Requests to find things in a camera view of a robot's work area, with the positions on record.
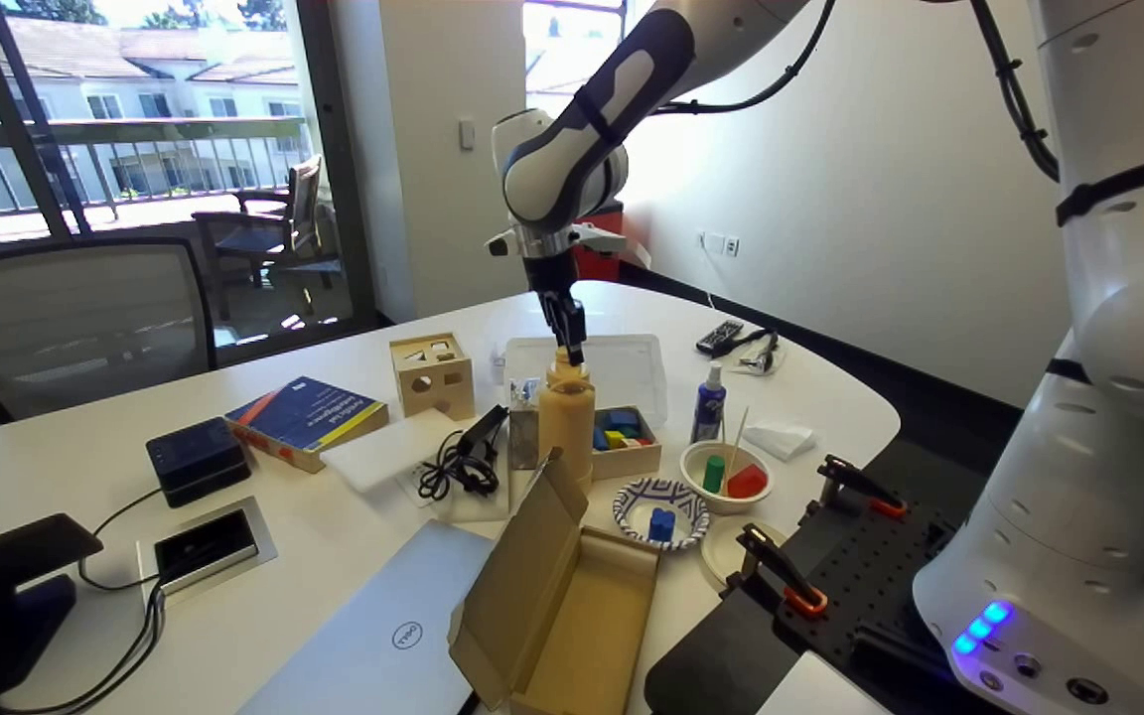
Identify white bowl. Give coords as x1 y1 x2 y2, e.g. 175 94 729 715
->
674 436 777 517

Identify white tissue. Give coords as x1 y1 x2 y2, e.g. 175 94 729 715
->
743 417 818 466

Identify blue book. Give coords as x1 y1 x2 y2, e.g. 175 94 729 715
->
225 372 394 478

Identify silver laptop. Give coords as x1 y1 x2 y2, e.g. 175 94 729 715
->
233 517 498 715

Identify dark outdoor chair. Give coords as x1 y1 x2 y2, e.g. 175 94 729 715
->
189 155 348 315

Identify wooden shape sorter cube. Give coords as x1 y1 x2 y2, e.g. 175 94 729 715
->
387 331 475 421

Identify blue patterned paper plate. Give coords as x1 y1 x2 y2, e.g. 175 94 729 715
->
613 478 714 556

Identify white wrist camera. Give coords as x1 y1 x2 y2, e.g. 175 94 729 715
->
568 215 635 262

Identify black clamp with orange tips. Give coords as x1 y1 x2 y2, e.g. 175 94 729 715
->
813 453 914 523
735 521 833 625

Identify red toy piece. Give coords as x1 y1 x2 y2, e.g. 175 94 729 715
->
722 461 771 501

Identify black striped flat device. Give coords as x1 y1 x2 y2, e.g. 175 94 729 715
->
692 318 747 363

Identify red orange cabinet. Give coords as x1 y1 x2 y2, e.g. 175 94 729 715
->
576 203 649 281

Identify black glasses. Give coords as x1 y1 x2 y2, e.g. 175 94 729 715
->
728 325 784 379

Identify small plain white plate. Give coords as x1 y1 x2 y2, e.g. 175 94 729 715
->
699 511 785 595

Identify white foam sheet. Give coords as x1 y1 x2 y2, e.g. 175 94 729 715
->
318 404 465 497

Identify black power cable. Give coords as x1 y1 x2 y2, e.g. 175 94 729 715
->
0 483 169 715

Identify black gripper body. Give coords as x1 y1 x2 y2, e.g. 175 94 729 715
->
523 250 589 339

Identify open cardboard box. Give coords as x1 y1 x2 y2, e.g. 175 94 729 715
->
443 449 663 715

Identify black square box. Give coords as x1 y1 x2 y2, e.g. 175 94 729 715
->
142 413 255 511

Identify black cable bundle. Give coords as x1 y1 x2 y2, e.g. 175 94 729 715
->
414 400 512 507

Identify white wall outlet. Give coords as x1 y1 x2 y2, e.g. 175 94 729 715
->
694 232 747 262

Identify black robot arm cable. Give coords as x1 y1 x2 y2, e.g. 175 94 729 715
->
654 0 841 118

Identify black perforated base board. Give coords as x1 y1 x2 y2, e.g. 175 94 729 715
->
645 432 1042 715

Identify blue glue bottle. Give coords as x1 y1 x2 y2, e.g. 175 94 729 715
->
687 366 729 445

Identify wooden box of blocks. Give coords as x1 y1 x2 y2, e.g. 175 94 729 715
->
589 404 663 483

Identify beige bottle with loop handle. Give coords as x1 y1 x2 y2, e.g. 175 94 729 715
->
537 348 600 493

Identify grey mesh office chair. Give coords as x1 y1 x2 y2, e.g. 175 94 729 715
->
0 232 221 432

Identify black smartphone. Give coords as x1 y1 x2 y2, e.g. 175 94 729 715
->
130 497 283 595

